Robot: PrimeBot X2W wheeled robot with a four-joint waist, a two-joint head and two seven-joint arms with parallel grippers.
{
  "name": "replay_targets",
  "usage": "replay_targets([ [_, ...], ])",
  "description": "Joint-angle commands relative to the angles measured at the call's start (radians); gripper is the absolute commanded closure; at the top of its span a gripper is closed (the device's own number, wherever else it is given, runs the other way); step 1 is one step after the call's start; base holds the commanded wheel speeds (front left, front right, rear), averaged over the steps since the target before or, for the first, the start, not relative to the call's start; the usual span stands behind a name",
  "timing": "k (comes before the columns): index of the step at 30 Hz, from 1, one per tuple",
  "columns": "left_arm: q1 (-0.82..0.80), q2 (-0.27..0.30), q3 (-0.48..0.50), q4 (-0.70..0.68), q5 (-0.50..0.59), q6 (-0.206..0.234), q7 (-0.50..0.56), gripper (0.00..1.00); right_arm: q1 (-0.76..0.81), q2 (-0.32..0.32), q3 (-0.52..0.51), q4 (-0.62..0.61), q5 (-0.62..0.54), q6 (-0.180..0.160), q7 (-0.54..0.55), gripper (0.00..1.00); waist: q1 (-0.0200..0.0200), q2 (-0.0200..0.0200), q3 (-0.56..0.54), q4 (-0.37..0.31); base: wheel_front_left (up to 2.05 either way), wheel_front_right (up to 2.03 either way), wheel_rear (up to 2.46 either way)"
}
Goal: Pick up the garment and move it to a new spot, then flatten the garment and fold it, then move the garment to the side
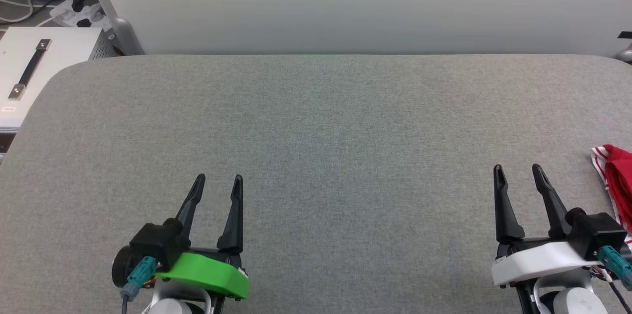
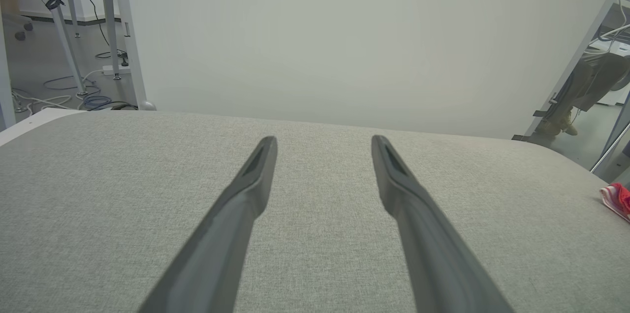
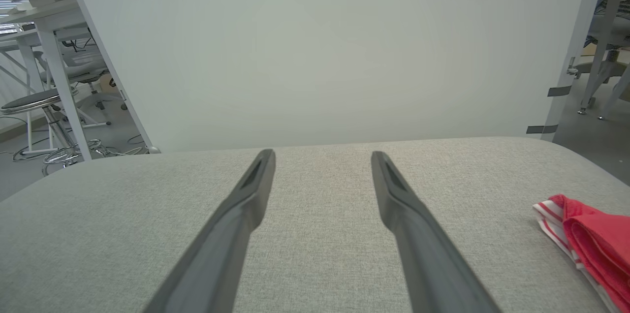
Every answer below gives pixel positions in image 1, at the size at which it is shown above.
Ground black strap cabinet handle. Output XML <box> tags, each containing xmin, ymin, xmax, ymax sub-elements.
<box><xmin>8</xmin><ymin>39</ymin><xmax>53</xmax><ymax>102</ymax></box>

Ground teal connector right camera cable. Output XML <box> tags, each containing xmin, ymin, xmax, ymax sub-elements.
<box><xmin>596</xmin><ymin>247</ymin><xmax>632</xmax><ymax>314</ymax></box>

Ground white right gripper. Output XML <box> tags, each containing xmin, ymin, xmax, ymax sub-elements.
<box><xmin>491</xmin><ymin>163</ymin><xmax>603</xmax><ymax>287</ymax></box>

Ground white power strip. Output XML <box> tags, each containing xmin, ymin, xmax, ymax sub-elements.
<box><xmin>48</xmin><ymin>0</ymin><xmax>113</xmax><ymax>29</ymax></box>

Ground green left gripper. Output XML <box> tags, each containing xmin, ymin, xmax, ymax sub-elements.
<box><xmin>113</xmin><ymin>173</ymin><xmax>250</xmax><ymax>300</ymax></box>

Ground teal connector camera cable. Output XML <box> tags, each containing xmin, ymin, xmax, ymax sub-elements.
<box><xmin>596</xmin><ymin>247</ymin><xmax>632</xmax><ymax>314</ymax></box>
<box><xmin>120</xmin><ymin>256</ymin><xmax>159</xmax><ymax>314</ymax></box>

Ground white metal cabinet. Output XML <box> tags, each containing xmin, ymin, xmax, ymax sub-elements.
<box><xmin>0</xmin><ymin>26</ymin><xmax>107</xmax><ymax>130</ymax></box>

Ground red and white basketball jersey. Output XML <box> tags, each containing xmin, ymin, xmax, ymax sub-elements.
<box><xmin>591</xmin><ymin>144</ymin><xmax>632</xmax><ymax>236</ymax></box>

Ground grey metal partition post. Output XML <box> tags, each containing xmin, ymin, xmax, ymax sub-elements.
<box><xmin>76</xmin><ymin>0</ymin><xmax>145</xmax><ymax>56</ymax></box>

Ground white cable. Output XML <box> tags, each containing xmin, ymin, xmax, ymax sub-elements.
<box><xmin>0</xmin><ymin>0</ymin><xmax>56</xmax><ymax>27</ymax></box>

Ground teal connector left camera cable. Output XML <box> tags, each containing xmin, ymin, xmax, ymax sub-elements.
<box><xmin>120</xmin><ymin>256</ymin><xmax>159</xmax><ymax>314</ymax></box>

